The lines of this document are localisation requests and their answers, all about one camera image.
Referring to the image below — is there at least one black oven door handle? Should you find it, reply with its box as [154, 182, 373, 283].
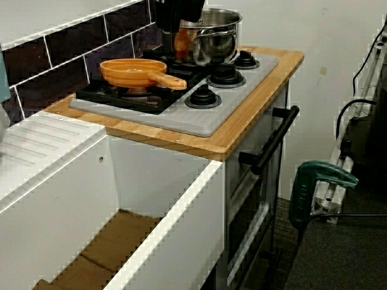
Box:
[238, 105, 300, 175]

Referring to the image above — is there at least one wooden stove countertop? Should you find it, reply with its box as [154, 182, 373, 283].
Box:
[44, 45, 304, 161]

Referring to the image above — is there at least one thick black looped cable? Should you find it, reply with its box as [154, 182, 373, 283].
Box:
[336, 99, 377, 140]

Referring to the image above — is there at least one grey oven door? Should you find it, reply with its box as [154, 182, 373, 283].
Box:
[225, 81, 291, 285]

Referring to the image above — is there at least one thin black hanging cable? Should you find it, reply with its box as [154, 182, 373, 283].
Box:
[352, 22, 387, 97]

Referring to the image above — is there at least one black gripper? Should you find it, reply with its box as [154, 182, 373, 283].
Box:
[154, 0, 206, 60]

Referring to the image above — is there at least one orange plastic frying pan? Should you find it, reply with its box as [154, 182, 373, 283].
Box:
[99, 59, 187, 94]

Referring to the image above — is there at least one teal box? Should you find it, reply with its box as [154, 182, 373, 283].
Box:
[0, 50, 11, 102]

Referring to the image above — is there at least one grey stove top plate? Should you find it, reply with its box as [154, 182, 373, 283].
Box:
[69, 53, 279, 137]

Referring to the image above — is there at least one stainless steel pot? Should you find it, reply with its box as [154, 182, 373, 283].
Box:
[175, 8, 243, 66]

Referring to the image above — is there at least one white aluminium frame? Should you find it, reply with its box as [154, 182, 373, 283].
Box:
[311, 33, 387, 224]

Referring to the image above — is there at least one black floor box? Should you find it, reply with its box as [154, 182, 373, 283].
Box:
[340, 87, 387, 182]

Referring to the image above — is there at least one black stove knob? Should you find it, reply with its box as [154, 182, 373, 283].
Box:
[207, 63, 246, 89]
[184, 83, 221, 109]
[232, 50, 261, 70]

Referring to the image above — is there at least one white sink basin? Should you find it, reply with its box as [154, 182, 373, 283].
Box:
[0, 110, 226, 290]

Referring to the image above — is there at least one black burner grate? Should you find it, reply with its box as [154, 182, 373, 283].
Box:
[75, 48, 212, 115]

